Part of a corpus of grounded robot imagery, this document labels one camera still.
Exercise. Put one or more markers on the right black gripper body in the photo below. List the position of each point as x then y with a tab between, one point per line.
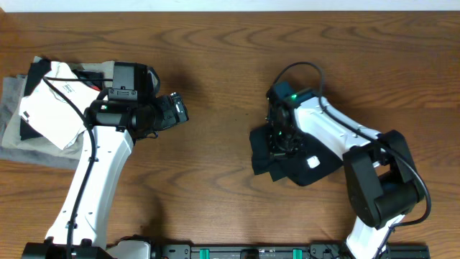
286	142

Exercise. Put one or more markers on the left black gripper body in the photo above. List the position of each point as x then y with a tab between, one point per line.
162	115

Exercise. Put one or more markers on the black t-shirt with logo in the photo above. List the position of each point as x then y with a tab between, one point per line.
307	163

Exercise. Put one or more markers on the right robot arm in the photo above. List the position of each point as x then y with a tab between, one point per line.
382	182

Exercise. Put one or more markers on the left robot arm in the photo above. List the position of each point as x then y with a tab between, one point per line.
115	124

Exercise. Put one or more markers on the white folded t-shirt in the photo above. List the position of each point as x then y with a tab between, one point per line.
50	115

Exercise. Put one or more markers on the black folded garment red accents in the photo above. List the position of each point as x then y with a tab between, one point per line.
38	70

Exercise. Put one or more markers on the beige folded garment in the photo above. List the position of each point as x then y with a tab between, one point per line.
43	121

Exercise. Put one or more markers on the grey folded garment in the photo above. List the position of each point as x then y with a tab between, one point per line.
10	104

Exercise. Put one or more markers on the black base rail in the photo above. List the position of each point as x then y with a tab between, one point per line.
273	252

